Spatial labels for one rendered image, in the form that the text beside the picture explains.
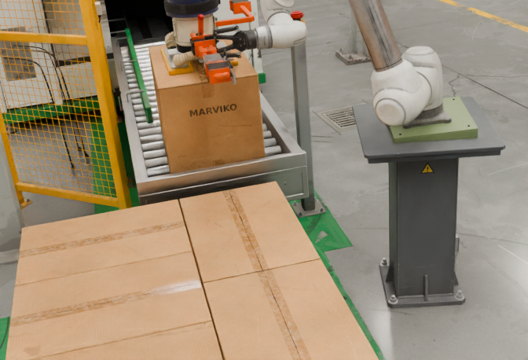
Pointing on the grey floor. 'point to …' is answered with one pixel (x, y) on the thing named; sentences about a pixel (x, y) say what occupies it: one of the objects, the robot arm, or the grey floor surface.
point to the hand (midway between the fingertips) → (204, 45)
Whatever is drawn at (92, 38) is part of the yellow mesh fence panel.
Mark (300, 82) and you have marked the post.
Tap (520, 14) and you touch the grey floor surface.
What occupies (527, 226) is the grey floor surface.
